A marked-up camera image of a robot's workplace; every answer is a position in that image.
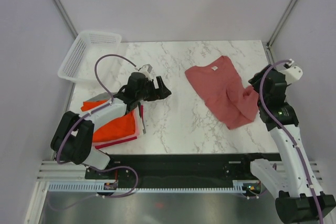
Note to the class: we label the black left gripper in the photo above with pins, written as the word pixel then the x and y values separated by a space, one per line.
pixel 164 92

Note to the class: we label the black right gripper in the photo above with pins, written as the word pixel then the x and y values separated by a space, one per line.
pixel 255 81

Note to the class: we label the dusty pink t-shirt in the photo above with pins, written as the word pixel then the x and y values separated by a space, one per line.
pixel 220 87

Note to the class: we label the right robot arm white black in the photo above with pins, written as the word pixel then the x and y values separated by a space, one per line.
pixel 299 197

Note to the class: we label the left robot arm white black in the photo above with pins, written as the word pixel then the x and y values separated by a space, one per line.
pixel 73 138

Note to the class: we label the white folded t-shirt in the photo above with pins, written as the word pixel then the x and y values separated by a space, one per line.
pixel 140 124

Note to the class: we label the light pink folded t-shirt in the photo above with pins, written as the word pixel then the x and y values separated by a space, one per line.
pixel 131 136

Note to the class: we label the orange folded t-shirt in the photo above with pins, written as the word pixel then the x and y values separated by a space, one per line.
pixel 118 128

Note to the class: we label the crimson folded t-shirt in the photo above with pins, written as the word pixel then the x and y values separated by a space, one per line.
pixel 124 141

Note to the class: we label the white plastic basket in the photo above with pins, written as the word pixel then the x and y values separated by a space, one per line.
pixel 78 65

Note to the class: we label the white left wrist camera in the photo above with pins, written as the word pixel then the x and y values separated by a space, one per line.
pixel 144 72

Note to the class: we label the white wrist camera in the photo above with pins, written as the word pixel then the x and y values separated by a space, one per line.
pixel 292 72
pixel 144 72

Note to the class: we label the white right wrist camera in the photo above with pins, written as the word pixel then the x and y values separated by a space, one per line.
pixel 292 72

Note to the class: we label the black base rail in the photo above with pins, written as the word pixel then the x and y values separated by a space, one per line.
pixel 181 169

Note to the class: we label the right aluminium frame post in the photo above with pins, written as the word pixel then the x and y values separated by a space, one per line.
pixel 289 8

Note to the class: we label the aluminium frame post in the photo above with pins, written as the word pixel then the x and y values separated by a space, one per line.
pixel 289 8
pixel 66 18

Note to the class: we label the white slotted cable duct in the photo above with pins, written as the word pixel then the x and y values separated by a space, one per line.
pixel 102 187

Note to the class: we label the left aluminium frame post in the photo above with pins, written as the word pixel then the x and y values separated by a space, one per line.
pixel 66 18

